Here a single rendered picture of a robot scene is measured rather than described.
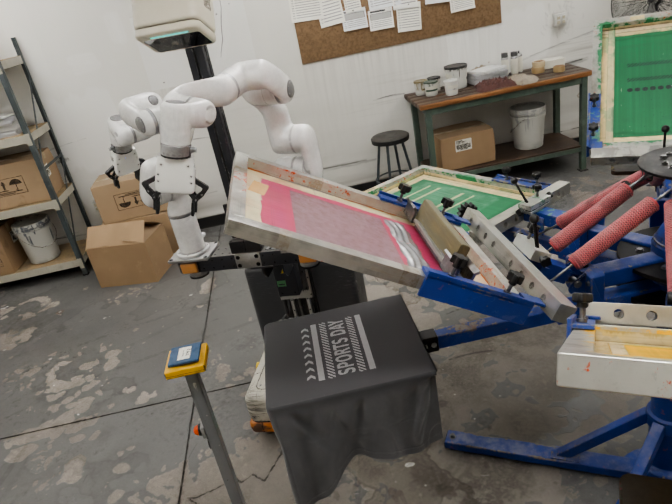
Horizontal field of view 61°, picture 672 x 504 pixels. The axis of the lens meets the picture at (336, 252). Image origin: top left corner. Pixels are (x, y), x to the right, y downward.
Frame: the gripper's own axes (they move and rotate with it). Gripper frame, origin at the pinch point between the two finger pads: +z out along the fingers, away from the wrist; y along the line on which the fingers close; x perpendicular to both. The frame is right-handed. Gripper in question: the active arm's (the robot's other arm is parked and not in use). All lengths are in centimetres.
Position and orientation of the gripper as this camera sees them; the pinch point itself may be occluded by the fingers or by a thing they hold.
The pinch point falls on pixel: (175, 210)
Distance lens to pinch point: 157.8
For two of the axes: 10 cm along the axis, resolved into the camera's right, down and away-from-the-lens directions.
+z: -1.2, 9.1, 4.0
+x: 1.3, 4.2, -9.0
